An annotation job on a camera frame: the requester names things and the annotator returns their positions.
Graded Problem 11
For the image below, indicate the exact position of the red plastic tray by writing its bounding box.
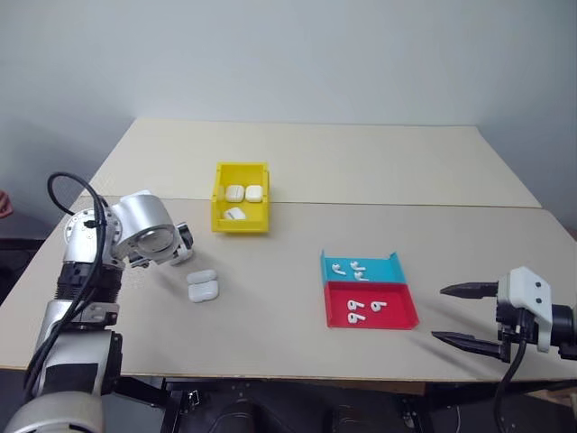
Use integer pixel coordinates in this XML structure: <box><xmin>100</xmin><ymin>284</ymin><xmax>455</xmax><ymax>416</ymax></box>
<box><xmin>323</xmin><ymin>281</ymin><xmax>421</xmax><ymax>331</ymax></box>

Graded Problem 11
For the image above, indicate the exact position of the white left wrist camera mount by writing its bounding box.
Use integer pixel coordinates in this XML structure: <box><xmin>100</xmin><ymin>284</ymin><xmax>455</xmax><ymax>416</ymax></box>
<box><xmin>169</xmin><ymin>246</ymin><xmax>196</xmax><ymax>268</ymax></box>

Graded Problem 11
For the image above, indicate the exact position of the dark rounded shape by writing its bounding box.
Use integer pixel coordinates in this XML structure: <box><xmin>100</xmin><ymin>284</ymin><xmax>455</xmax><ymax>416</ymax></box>
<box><xmin>197</xmin><ymin>396</ymin><xmax>289</xmax><ymax>433</ymax></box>

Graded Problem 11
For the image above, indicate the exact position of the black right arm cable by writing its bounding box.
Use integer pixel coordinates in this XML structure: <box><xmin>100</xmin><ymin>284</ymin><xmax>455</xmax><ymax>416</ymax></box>
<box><xmin>492</xmin><ymin>315</ymin><xmax>531</xmax><ymax>433</ymax></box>

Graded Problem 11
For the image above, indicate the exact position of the yellow plastic bin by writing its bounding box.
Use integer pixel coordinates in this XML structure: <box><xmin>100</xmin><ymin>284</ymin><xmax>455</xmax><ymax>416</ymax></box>
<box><xmin>210</xmin><ymin>161</ymin><xmax>272</xmax><ymax>237</ymax></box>

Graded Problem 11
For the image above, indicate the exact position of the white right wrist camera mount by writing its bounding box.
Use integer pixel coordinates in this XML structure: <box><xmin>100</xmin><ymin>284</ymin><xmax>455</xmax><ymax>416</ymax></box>
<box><xmin>495</xmin><ymin>265</ymin><xmax>553</xmax><ymax>354</ymax></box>

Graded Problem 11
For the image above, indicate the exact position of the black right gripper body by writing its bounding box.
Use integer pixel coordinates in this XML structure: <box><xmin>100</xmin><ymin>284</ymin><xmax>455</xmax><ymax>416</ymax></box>
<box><xmin>495</xmin><ymin>301</ymin><xmax>541</xmax><ymax>363</ymax></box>

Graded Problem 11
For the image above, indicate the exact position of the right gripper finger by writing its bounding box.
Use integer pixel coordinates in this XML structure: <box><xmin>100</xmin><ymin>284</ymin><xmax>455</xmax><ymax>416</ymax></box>
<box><xmin>430</xmin><ymin>330</ymin><xmax>508</xmax><ymax>363</ymax></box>
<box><xmin>439</xmin><ymin>281</ymin><xmax>499</xmax><ymax>300</ymax></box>

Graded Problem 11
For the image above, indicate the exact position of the blue plastic tray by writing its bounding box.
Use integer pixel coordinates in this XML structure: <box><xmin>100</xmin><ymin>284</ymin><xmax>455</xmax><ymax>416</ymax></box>
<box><xmin>319</xmin><ymin>248</ymin><xmax>408</xmax><ymax>287</ymax></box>

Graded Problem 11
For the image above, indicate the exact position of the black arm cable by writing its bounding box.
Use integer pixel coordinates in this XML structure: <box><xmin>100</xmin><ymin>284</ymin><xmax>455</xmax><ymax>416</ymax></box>
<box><xmin>24</xmin><ymin>172</ymin><xmax>112</xmax><ymax>401</ymax></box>
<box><xmin>492</xmin><ymin>315</ymin><xmax>531</xmax><ymax>433</ymax></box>

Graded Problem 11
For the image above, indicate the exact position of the dark object beside table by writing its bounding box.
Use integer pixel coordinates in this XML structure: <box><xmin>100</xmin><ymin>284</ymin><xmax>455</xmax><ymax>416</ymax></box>
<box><xmin>0</xmin><ymin>237</ymin><xmax>46</xmax><ymax>306</ymax></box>

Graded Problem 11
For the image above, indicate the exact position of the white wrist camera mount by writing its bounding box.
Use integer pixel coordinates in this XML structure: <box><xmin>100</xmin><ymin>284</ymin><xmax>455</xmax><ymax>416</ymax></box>
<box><xmin>495</xmin><ymin>265</ymin><xmax>553</xmax><ymax>354</ymax></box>
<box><xmin>169</xmin><ymin>246</ymin><xmax>196</xmax><ymax>268</ymax></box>

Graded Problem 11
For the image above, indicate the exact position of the black table frame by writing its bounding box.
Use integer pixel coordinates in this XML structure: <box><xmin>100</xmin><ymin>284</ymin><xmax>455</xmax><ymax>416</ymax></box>
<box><xmin>105</xmin><ymin>376</ymin><xmax>577</xmax><ymax>433</ymax></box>

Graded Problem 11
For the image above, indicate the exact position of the open white earbud case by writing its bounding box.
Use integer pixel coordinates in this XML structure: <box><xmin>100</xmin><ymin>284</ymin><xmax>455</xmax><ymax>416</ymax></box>
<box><xmin>186</xmin><ymin>268</ymin><xmax>221</xmax><ymax>304</ymax></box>

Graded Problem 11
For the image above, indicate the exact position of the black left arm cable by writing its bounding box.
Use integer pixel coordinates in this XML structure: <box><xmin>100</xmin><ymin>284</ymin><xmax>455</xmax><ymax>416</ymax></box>
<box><xmin>24</xmin><ymin>172</ymin><xmax>112</xmax><ymax>401</ymax></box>

